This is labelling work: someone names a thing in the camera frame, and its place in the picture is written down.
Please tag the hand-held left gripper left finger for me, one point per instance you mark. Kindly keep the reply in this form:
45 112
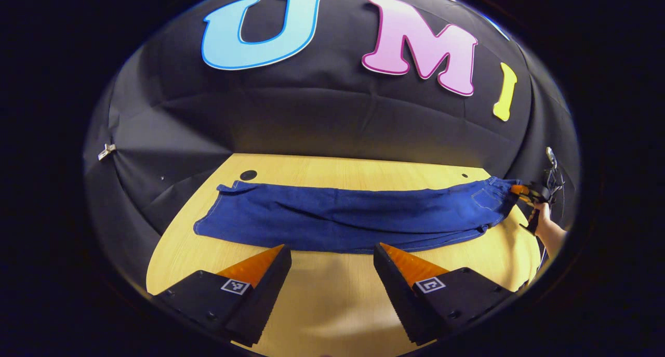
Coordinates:
260 300

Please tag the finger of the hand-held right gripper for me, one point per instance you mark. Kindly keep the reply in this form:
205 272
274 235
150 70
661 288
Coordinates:
519 190

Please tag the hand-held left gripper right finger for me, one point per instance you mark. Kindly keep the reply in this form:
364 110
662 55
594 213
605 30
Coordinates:
400 300

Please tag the blue denim jeans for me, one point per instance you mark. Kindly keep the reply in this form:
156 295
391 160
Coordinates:
353 216

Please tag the black backdrop cloth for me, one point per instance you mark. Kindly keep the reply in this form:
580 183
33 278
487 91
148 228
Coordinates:
322 118

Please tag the silver metal clip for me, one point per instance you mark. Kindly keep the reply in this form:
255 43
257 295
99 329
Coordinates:
106 150

